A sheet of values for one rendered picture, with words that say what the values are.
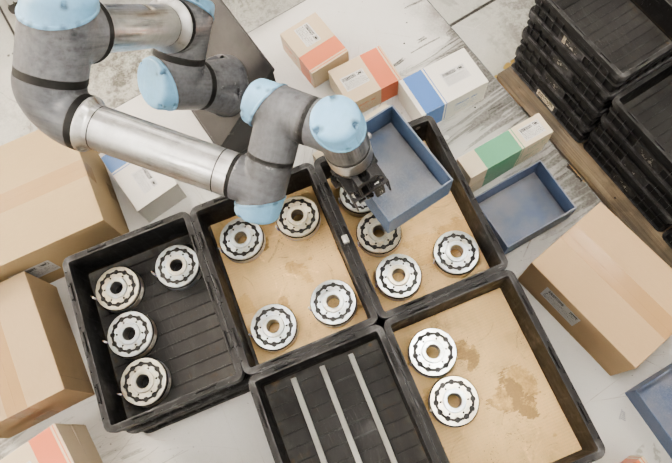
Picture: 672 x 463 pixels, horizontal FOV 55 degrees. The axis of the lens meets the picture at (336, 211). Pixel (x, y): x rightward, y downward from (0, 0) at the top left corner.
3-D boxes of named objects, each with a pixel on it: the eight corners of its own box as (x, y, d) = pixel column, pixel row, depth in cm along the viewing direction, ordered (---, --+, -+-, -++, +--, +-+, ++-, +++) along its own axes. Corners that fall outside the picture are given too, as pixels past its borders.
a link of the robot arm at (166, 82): (175, 100, 157) (127, 100, 146) (185, 46, 152) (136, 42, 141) (207, 118, 151) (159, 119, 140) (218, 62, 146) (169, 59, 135)
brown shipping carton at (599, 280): (516, 279, 158) (531, 262, 143) (580, 224, 161) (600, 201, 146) (610, 376, 149) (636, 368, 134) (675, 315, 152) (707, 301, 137)
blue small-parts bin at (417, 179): (331, 157, 132) (329, 142, 125) (391, 120, 134) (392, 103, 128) (387, 234, 126) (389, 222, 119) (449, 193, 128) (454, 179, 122)
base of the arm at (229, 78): (199, 78, 165) (167, 77, 157) (231, 41, 156) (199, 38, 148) (223, 128, 162) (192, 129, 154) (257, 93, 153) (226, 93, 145)
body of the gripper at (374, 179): (356, 213, 114) (346, 192, 103) (332, 175, 117) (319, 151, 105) (393, 190, 114) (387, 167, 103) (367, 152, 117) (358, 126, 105)
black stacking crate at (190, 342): (84, 273, 154) (62, 260, 143) (200, 226, 156) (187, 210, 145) (128, 435, 140) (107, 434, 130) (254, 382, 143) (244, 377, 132)
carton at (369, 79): (350, 118, 176) (349, 105, 169) (330, 85, 180) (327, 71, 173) (401, 92, 177) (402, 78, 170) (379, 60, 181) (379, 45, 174)
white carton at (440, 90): (420, 132, 173) (422, 116, 164) (397, 98, 177) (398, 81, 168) (483, 98, 175) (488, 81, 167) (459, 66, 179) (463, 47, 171)
